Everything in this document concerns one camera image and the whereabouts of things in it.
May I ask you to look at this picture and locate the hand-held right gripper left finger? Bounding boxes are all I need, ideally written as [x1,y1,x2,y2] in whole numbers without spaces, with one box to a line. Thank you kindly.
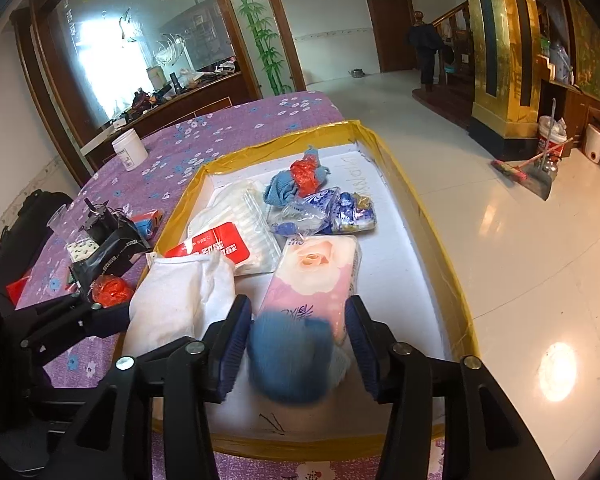
[40,294,254,480]

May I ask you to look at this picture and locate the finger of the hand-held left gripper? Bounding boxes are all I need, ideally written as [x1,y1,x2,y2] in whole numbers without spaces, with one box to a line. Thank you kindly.
[20,302,132,367]
[17,291,92,333]

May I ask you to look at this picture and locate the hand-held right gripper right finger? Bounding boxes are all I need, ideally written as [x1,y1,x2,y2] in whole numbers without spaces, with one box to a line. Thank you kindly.
[343,295,556,480]

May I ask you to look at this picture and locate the red orange plastic bag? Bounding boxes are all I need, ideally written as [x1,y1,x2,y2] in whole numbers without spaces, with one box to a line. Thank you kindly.
[91,274,135,307]

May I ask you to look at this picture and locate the blue knit towel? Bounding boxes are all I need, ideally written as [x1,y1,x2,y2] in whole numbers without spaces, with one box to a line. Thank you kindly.
[246,308,351,403]

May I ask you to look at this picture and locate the white foam box yellow tape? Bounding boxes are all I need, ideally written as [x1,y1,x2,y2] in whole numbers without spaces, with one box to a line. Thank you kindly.
[122,119,481,461]

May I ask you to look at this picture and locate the pink rose tissue pack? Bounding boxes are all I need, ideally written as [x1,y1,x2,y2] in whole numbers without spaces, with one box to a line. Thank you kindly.
[257,234,363,346]

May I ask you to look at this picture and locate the clear zip bag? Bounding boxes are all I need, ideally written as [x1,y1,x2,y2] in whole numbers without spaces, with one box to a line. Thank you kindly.
[187,180,283,276]

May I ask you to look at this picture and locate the blue cloth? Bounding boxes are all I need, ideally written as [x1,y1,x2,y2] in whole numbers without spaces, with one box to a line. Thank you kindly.
[263,146,331,208]

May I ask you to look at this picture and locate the red paper packet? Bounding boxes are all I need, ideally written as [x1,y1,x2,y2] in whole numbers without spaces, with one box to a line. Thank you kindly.
[5,274,33,306]

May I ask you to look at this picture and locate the white floral packet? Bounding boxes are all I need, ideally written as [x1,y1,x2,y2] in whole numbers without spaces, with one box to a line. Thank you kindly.
[66,240,101,262]

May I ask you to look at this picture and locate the black wipes packet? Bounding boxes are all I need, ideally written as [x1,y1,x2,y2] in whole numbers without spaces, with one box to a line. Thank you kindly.
[70,227,152,297]

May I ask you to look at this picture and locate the white folded towel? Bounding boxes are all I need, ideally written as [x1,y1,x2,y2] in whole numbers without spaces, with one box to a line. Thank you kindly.
[129,250,238,353]

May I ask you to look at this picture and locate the clear plastic cup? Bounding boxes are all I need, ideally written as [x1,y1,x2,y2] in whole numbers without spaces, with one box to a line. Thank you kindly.
[47,208,71,233]

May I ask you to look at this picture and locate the black bag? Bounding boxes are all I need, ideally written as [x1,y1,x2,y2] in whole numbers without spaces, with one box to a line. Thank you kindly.
[0,189,73,271]

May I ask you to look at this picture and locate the small red blue tissue packet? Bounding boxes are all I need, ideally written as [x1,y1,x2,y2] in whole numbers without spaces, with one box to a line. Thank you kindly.
[130,211,164,239]

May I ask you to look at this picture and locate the blue white patterned bag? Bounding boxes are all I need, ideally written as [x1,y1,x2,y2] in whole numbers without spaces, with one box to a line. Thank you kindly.
[270,187,378,236]

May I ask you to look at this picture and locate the white plastic jar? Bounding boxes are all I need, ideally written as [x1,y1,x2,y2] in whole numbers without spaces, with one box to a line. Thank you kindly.
[111,128,149,172]

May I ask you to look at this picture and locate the small red mesh bag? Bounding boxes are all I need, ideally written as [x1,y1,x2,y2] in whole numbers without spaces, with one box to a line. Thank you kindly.
[290,157,323,197]

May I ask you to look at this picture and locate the wooden sideboard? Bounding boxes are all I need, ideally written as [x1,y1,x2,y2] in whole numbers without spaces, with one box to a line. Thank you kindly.
[80,72,261,171]

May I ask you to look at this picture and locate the red broom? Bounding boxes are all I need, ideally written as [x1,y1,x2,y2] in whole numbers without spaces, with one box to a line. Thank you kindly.
[491,137,575,182]

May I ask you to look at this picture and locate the sideboard clutter pile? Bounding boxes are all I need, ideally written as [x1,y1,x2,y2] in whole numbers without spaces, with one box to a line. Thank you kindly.
[112,57,243,121]

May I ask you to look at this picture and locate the grey dustpan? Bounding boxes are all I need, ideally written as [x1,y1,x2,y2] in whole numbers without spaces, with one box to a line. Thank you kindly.
[522,98,558,201]

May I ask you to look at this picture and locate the etched glass partition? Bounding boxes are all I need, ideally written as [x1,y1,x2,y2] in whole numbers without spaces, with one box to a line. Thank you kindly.
[10,0,261,126]

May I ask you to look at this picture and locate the wooden staircase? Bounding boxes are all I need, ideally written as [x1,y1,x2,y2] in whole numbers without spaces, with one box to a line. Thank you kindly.
[412,0,481,131]

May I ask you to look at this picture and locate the white red bucket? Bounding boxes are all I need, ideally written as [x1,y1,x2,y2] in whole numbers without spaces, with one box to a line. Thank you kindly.
[537,116,568,161]

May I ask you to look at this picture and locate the white appliance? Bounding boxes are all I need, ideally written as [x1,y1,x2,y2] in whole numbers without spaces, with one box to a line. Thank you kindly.
[583,125,600,163]

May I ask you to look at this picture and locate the gold pillar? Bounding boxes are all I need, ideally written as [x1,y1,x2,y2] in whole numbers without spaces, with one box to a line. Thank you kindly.
[457,0,548,156]

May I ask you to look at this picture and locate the bamboo painted panel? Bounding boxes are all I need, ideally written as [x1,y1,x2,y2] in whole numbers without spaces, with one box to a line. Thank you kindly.
[225,0,301,96]

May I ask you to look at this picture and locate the brown wooden door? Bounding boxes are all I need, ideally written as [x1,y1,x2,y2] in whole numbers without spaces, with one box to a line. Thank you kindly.
[361,0,418,73]

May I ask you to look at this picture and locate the wooden cabinet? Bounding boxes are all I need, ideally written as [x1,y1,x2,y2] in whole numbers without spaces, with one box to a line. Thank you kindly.
[532,55,600,146]

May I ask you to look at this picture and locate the gold landscape painting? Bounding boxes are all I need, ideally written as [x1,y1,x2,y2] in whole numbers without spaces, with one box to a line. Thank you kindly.
[562,0,600,106]

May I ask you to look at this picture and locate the black pouch with cables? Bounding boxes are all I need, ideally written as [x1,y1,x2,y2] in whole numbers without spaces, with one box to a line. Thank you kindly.
[82,199,131,241]

